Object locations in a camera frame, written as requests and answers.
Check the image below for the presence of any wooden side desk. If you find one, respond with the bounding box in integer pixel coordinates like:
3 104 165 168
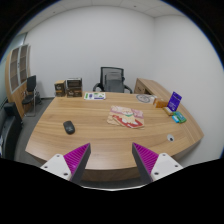
133 77 174 101

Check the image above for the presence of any black visitor chair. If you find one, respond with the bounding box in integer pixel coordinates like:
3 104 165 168
21 75 42 118

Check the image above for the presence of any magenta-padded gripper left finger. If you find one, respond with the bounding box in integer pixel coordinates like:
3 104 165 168
40 142 92 185

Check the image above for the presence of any purple standing sign card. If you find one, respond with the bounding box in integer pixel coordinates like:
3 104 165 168
167 91 183 112

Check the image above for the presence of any round grey patterned disc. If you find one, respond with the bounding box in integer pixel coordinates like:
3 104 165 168
135 93 155 104

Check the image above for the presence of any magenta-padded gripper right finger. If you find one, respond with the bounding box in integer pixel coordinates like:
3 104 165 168
132 142 184 185

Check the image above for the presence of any black computer mouse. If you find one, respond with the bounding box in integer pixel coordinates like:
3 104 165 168
63 120 76 135

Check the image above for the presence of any black cardboard box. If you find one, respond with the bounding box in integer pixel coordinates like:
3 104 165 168
66 77 83 90

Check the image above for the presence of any wooden shelf unit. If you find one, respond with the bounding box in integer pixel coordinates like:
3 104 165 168
4 43 33 118

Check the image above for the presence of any black leather sofa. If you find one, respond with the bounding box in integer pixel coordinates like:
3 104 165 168
0 102 24 160

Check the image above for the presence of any black mesh office chair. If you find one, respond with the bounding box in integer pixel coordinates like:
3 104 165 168
92 66 133 94

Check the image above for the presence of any white printed paper sheet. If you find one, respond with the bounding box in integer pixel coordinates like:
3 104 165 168
83 91 107 101

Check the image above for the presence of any green blue small packet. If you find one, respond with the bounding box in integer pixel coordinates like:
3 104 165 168
171 111 187 124

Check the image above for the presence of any small orange box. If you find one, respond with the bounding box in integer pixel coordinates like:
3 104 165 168
153 98 170 109

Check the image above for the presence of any tall brown cardboard box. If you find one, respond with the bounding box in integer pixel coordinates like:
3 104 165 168
54 79 67 98

